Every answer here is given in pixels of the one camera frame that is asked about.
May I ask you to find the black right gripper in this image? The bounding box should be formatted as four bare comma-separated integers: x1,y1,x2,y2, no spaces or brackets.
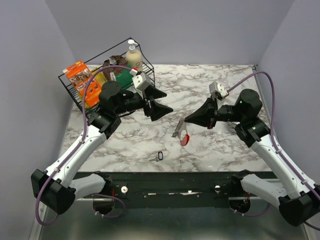
184,95,245,130

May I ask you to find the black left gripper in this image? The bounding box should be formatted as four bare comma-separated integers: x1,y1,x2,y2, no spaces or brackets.
114,84,174,121

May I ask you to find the red handled metal key holder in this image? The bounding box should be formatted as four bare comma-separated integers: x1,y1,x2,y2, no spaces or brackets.
172,118,190,147

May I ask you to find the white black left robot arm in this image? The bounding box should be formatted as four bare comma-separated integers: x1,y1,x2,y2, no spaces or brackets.
31,81,173,215

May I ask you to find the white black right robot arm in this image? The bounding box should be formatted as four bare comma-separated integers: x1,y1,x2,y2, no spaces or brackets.
184,89,320,227

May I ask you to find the brown green coffee bag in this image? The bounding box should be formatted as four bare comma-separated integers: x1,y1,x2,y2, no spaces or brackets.
102,55,132,86

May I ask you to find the cream pump lotion bottle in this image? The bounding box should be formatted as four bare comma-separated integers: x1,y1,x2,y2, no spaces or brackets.
125,39,143,72

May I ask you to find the key with black tag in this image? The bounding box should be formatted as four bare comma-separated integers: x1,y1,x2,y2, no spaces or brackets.
149,151,164,162

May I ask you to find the yellow snack bag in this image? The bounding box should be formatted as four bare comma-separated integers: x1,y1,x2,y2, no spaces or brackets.
85,68,107,108

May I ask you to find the orange product box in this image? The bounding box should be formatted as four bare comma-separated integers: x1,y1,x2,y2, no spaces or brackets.
62,61,102,108

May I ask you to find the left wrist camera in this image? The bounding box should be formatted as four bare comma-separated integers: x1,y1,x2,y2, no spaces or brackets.
129,68,151,91

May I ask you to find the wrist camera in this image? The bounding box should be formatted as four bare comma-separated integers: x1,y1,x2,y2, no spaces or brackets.
209,81,229,101
129,68,151,91

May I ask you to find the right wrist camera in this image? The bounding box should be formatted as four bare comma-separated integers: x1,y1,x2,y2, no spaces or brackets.
209,81,229,101

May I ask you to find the black wire rack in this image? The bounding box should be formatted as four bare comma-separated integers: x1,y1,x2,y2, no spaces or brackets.
57,37,156,118

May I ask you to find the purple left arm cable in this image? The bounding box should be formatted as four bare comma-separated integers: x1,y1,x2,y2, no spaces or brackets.
34,65,133,226

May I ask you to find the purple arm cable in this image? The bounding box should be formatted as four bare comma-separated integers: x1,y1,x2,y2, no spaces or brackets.
226,71,320,232
34,65,133,226

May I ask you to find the black metal base rail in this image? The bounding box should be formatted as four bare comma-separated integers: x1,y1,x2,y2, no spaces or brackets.
72,171,278,209

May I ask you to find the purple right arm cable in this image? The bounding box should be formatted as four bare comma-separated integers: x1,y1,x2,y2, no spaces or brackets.
226,71,320,232

